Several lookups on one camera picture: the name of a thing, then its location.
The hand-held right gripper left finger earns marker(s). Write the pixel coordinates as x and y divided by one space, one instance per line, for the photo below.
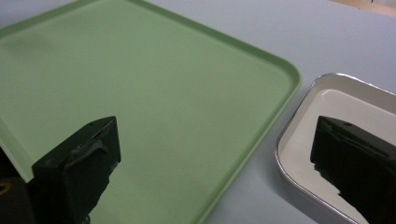
74 168

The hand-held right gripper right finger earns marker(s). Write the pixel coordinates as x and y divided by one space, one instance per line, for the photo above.
358 161

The metal tray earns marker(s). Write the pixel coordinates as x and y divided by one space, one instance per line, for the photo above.
311 155

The green plastic tray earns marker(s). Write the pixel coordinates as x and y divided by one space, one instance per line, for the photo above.
174 102

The tan wooden board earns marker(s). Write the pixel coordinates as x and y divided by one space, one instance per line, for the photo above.
370 5

